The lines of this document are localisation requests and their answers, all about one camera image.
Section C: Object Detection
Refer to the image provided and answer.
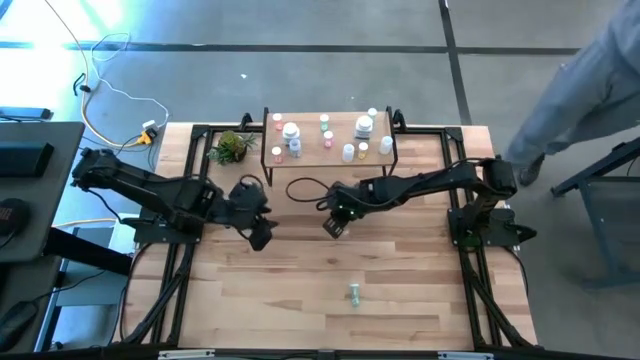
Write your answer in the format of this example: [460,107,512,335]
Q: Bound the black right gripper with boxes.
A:
[322,182,374,240]

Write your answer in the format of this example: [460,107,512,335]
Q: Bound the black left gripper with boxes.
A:
[229,180,280,252]

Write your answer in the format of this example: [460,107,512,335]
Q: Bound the large white jar blue label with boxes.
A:
[281,121,301,146]

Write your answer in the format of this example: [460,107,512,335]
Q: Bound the wooden shelf black metal legs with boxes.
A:
[259,105,400,187]

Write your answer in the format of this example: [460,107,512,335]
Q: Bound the potted green succulent plant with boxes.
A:
[207,129,257,166]

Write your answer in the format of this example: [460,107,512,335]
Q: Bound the white box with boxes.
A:
[107,212,141,256]

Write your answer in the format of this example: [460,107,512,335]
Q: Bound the white label strip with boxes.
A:
[437,351,496,360]
[157,349,216,360]

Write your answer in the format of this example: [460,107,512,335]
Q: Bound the black desk beam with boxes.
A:
[44,227,134,276]

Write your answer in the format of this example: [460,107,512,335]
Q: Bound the black rectangular case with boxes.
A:
[0,141,55,179]

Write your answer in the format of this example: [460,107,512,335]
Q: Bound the black round pad red logo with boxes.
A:
[0,197,32,239]

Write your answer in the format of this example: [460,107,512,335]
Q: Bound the black computer mouse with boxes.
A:
[0,299,39,354]

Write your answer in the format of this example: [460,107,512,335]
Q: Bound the black flat device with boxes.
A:
[0,105,53,121]

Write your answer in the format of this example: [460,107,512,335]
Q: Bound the person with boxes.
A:
[504,0,640,187]

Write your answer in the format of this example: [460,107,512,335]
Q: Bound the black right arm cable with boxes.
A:
[284,176,335,205]

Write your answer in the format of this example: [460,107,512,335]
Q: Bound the black aluminium table frame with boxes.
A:
[112,119,539,360]

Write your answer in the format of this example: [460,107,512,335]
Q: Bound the thin white cable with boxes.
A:
[89,32,171,126]

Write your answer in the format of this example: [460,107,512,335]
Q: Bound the long yellow cable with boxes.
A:
[42,0,154,150]

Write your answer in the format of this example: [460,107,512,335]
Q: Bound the short black cable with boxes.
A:
[72,72,94,97]

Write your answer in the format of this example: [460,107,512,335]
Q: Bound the blue-grey metal table frame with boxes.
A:
[549,135,640,294]

